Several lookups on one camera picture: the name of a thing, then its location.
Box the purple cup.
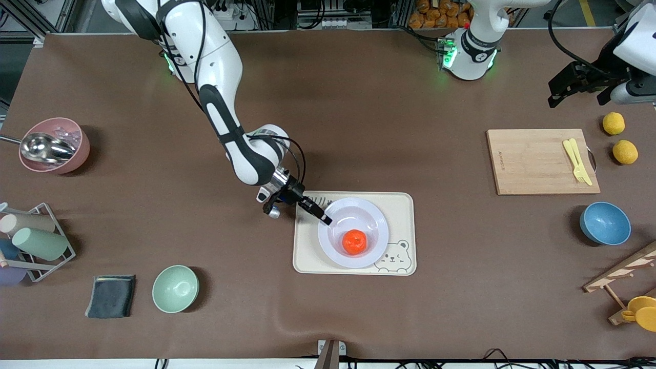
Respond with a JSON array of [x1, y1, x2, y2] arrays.
[[0, 264, 27, 286]]

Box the silver metal scoop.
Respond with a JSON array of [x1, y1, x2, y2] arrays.
[[0, 132, 76, 162]]

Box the clear ice cubes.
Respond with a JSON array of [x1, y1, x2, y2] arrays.
[[51, 125, 83, 149]]

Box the orange fruit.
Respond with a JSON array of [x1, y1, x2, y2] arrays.
[[342, 230, 368, 256]]

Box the yellow mug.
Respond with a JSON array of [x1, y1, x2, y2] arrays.
[[621, 296, 656, 333]]

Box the mint green bowl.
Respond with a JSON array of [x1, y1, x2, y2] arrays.
[[152, 265, 199, 314]]

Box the wooden cutting board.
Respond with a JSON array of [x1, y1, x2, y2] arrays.
[[486, 129, 601, 196]]

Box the blue bowl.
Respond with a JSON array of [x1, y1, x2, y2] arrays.
[[580, 201, 632, 246]]

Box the yellow plastic knife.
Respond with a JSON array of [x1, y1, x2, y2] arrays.
[[569, 138, 593, 187]]

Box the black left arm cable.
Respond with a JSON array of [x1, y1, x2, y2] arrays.
[[547, 0, 616, 77]]

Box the mint green cup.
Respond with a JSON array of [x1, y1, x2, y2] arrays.
[[12, 228, 69, 261]]

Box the aluminium frame profile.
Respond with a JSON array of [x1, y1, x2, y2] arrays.
[[10, 0, 77, 44], [612, 0, 647, 40]]

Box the yellow plastic fork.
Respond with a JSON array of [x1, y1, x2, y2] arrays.
[[563, 140, 588, 184]]

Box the lavender round plate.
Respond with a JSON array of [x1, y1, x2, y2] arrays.
[[318, 197, 390, 269]]

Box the cream bear print tray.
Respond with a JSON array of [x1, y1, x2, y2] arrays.
[[293, 192, 417, 276]]

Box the white power strip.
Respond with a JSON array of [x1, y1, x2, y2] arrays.
[[215, 6, 256, 31]]

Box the brown bread rolls pile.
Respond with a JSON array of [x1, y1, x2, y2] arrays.
[[408, 0, 475, 29]]

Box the beige cup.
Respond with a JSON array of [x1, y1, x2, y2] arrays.
[[0, 213, 56, 236]]

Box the dark grey folded cloth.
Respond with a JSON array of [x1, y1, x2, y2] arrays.
[[85, 275, 137, 319]]

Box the wooden mug rack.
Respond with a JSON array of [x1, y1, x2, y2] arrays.
[[583, 241, 656, 326]]

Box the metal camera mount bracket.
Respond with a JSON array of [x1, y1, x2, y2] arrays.
[[314, 339, 347, 369]]

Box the grey wire cup rack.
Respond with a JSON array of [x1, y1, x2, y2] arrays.
[[0, 202, 76, 283]]

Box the pink bowl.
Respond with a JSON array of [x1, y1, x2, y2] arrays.
[[19, 117, 91, 175]]

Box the yellow lemon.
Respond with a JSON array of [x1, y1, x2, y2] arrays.
[[612, 139, 639, 165], [602, 112, 626, 136]]

